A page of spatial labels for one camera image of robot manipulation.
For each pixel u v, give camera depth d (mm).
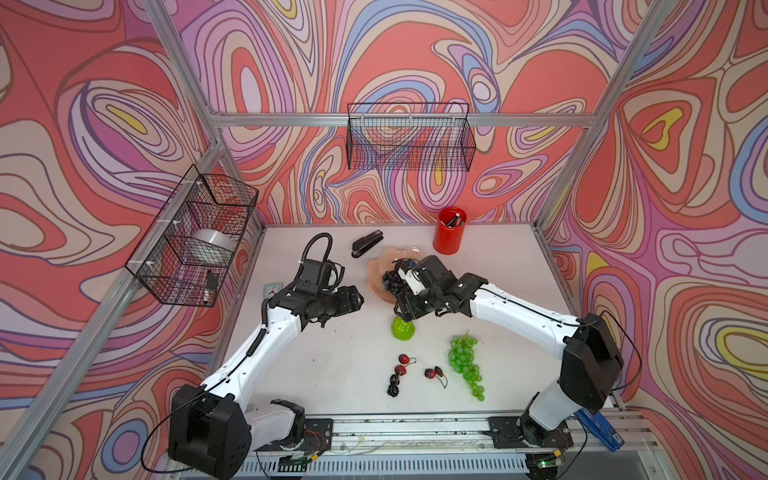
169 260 702
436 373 821
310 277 634
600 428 729
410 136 960
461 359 818
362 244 1107
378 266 1046
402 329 861
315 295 616
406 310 732
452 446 725
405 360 843
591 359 435
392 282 960
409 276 753
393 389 790
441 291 624
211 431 385
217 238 736
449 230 1017
